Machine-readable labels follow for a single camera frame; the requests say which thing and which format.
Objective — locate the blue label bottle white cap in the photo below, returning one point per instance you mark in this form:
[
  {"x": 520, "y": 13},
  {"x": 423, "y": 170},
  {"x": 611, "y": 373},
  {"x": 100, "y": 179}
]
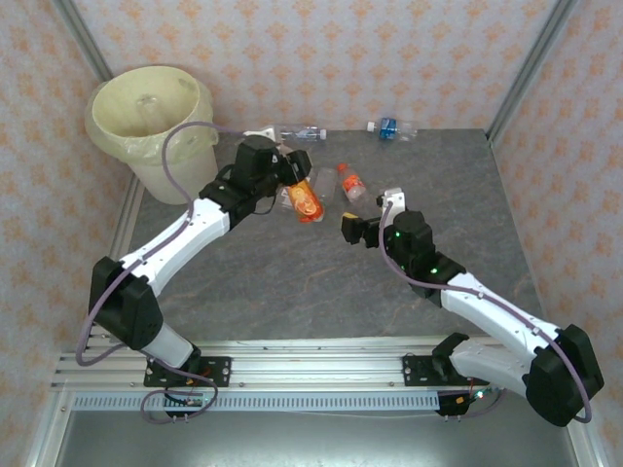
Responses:
[{"x": 389, "y": 128}]

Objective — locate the orange label bottle orange cap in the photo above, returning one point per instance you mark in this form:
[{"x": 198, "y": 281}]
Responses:
[{"x": 351, "y": 185}]

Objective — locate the aluminium frame post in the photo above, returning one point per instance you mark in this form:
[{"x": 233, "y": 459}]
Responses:
[
  {"x": 530, "y": 73},
  {"x": 80, "y": 34}
]

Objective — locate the clear bottle pale blue label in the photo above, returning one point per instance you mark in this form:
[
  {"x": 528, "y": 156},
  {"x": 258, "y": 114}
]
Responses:
[{"x": 304, "y": 132}]

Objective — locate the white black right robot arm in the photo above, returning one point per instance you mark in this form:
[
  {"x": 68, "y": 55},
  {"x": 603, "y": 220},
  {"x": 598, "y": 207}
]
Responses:
[{"x": 487, "y": 306}]

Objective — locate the cream plastic bin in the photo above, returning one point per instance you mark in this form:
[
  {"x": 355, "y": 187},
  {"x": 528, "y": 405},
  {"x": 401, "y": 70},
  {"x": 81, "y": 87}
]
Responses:
[{"x": 185, "y": 180}]

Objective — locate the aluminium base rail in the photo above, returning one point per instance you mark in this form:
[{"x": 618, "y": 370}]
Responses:
[{"x": 316, "y": 370}]

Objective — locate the grey metal shelf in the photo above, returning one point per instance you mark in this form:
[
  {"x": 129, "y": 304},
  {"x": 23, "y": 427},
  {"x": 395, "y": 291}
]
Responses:
[{"x": 311, "y": 438}]

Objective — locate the pale yellow bin liner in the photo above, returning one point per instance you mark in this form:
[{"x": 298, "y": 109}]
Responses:
[{"x": 126, "y": 97}]

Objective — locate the small circuit board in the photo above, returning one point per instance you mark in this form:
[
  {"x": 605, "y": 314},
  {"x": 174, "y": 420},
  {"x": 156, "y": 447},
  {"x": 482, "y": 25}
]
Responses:
[
  {"x": 192, "y": 402},
  {"x": 479, "y": 394}
]

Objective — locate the aluminium side rail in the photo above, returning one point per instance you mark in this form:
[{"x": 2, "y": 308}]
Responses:
[{"x": 124, "y": 219}]

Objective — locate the clear bottle white label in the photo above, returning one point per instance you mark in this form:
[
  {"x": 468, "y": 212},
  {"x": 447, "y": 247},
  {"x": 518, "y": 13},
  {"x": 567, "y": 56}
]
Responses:
[{"x": 287, "y": 199}]

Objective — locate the orange juice bottle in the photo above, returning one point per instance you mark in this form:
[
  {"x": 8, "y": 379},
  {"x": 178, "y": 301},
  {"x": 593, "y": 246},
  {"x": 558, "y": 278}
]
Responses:
[{"x": 305, "y": 202}]

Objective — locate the plain clear bottle white cap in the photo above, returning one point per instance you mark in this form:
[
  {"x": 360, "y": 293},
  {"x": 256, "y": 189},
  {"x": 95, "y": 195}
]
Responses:
[{"x": 151, "y": 109}]

